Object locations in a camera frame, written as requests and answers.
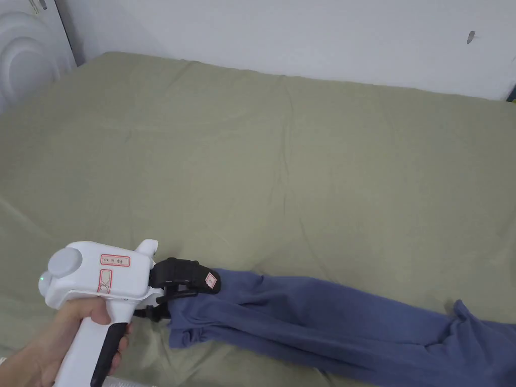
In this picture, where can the dark blue shirt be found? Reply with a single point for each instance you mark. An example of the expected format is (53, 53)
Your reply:
(322, 322)

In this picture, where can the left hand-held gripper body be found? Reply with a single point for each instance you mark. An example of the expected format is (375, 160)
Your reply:
(88, 282)

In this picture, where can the bed with pale green sheet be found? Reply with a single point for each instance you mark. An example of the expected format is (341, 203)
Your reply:
(258, 161)

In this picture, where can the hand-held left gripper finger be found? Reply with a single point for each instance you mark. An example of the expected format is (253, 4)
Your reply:
(155, 313)
(193, 278)

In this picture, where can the person's left hand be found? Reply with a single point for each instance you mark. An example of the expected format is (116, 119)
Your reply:
(36, 354)

